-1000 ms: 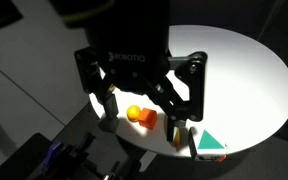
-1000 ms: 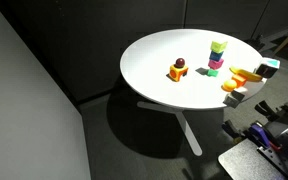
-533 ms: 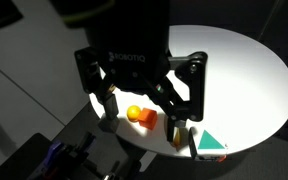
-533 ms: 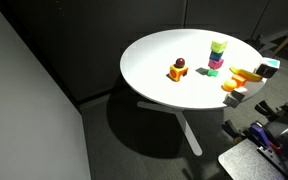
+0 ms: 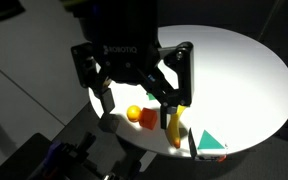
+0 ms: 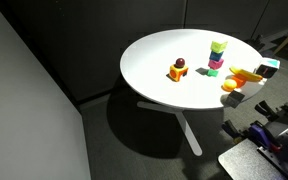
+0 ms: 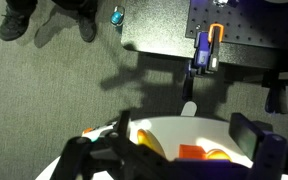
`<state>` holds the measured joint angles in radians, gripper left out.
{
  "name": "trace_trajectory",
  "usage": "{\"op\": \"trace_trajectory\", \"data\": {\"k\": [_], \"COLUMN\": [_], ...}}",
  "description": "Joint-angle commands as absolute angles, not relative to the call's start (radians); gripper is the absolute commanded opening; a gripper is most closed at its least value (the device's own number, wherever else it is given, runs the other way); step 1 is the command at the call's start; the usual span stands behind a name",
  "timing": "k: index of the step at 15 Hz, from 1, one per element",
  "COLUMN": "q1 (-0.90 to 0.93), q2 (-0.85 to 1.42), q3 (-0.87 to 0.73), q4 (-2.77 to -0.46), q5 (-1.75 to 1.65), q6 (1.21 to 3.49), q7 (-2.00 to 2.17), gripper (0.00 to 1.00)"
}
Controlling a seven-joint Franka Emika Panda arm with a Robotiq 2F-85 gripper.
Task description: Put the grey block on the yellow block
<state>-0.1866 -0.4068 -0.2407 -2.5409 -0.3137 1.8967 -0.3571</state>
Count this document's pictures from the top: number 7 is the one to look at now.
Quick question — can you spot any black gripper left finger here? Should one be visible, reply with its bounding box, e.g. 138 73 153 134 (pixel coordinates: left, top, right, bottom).
50 110 172 180

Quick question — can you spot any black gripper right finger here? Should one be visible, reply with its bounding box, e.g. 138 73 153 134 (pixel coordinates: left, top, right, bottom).
228 112 288 180

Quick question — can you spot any orange block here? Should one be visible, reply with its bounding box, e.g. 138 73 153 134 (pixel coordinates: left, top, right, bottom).
178 143 207 161

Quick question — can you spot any orange fruit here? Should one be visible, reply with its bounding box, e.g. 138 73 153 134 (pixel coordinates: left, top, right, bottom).
206 148 233 162

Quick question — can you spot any yellow banana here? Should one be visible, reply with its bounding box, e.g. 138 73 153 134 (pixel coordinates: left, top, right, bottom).
136 128 167 158

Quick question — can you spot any black shoe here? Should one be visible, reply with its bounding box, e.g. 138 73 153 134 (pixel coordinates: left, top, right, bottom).
0 5 32 42
76 9 98 43

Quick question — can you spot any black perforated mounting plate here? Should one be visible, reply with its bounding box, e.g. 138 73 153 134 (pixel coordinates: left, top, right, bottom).
185 0 288 51

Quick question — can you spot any small blue carabiner object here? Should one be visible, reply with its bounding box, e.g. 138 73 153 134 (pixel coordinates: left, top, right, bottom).
110 5 126 27

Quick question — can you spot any black workbench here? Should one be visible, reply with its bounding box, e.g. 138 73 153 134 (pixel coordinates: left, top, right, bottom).
120 0 288 71

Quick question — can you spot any dark trouser leg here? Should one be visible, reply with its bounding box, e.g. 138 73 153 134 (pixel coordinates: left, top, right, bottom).
5 0 39 9
52 0 99 14

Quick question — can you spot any blue clamp with orange handle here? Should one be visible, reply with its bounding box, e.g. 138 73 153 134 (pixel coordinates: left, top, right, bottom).
181 22 226 102

